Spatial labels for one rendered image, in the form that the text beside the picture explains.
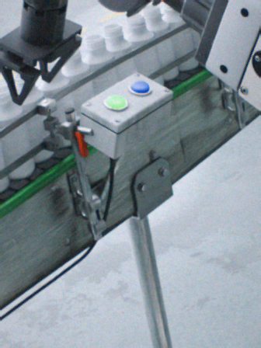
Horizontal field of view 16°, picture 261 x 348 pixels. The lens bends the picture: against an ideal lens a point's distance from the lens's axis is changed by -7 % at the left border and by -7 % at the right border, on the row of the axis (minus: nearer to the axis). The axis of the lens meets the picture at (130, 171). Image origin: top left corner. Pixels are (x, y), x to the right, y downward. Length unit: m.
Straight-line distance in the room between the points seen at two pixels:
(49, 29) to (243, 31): 0.31
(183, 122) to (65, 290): 1.34
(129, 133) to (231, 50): 0.64
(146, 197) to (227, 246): 1.37
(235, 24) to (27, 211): 0.79
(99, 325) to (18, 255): 1.32
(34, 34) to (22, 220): 0.54
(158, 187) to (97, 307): 1.20
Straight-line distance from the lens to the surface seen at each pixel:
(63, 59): 1.23
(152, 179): 1.85
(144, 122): 1.58
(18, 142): 1.61
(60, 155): 1.69
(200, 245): 3.23
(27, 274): 1.66
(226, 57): 0.95
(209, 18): 0.94
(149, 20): 1.87
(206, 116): 1.96
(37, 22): 1.14
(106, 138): 1.55
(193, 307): 2.92
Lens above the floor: 1.74
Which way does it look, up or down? 27 degrees down
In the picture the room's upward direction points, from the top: 11 degrees counter-clockwise
